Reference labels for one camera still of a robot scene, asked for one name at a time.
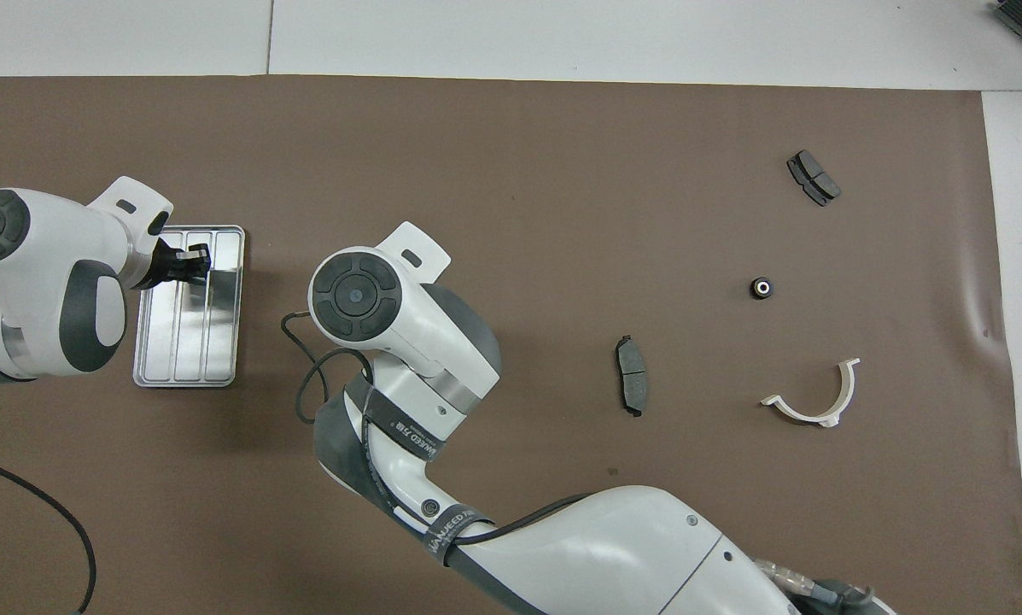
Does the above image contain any silver metal tray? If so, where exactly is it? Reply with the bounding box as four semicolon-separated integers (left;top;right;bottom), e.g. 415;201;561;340
132;225;247;389

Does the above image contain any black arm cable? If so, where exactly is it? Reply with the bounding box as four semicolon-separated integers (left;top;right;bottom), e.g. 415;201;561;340
280;312;375;426
0;453;98;615

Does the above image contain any white curved plastic bracket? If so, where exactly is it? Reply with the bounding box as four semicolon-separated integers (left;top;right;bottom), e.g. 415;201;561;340
760;357;861;428

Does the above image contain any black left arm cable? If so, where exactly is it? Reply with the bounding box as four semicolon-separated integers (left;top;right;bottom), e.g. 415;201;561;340
0;453;98;615

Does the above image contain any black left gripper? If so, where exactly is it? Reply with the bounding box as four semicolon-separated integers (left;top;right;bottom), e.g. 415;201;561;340
138;237;214;292

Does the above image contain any short grooved grey brake pad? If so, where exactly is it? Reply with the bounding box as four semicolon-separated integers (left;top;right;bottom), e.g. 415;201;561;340
786;149;843;208

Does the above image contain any brown table mat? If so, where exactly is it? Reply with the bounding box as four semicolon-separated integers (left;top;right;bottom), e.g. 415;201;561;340
0;75;1022;615

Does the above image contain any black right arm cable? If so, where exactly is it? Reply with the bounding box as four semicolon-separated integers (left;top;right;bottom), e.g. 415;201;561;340
280;312;375;426

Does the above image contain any black base cable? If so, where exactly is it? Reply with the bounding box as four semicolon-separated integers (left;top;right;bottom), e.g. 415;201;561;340
754;557;883;612

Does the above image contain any long grey brake pad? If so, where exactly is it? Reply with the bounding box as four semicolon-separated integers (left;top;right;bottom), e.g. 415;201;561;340
615;335;650;419

